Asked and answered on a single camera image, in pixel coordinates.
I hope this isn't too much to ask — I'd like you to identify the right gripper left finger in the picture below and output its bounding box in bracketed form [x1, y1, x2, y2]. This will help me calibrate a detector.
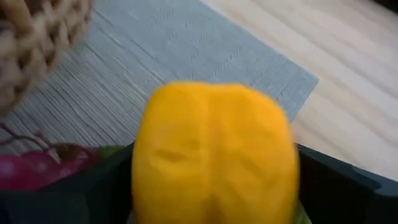
[0, 141, 136, 224]

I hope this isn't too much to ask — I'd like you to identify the yellow bell pepper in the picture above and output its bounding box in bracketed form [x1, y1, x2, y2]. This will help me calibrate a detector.
[131, 81, 301, 224]

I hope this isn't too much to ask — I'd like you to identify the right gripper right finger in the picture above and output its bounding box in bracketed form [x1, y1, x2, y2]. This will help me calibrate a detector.
[297, 144, 398, 224]

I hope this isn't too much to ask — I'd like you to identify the purple grape bunch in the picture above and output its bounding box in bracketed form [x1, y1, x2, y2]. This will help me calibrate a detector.
[0, 123, 127, 191]

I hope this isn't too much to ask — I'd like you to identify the woven straw basket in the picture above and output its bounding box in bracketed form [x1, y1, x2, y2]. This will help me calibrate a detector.
[0, 0, 94, 116]

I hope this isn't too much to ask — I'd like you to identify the green cucumber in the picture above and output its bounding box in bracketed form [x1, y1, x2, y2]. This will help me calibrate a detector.
[292, 200, 313, 224]

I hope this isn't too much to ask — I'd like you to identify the grey woven placemat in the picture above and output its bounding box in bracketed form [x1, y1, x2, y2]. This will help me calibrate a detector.
[0, 0, 320, 156]

